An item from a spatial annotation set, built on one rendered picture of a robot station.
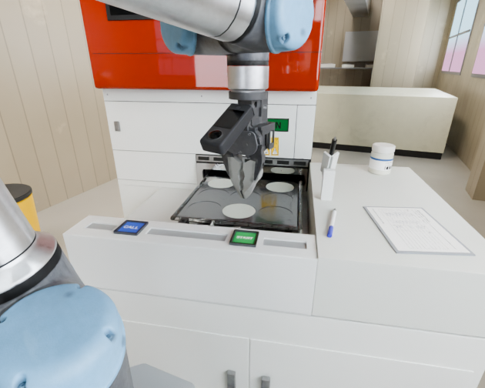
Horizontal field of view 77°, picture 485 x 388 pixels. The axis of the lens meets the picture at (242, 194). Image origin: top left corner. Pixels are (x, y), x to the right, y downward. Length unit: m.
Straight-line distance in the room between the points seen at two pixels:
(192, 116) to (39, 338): 0.97
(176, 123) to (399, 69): 6.65
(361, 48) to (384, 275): 8.09
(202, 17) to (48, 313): 0.33
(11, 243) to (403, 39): 7.46
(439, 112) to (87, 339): 5.16
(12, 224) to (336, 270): 0.51
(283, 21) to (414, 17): 7.27
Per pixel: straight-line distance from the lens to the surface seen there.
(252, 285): 0.66
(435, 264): 0.67
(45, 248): 0.45
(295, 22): 0.39
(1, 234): 0.42
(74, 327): 0.36
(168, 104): 1.24
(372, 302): 0.68
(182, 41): 0.48
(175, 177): 1.30
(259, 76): 0.56
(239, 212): 0.90
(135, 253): 0.70
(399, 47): 7.58
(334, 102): 5.22
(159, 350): 0.88
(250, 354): 0.80
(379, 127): 5.24
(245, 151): 0.58
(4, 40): 3.35
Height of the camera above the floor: 1.30
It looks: 23 degrees down
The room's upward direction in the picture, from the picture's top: straight up
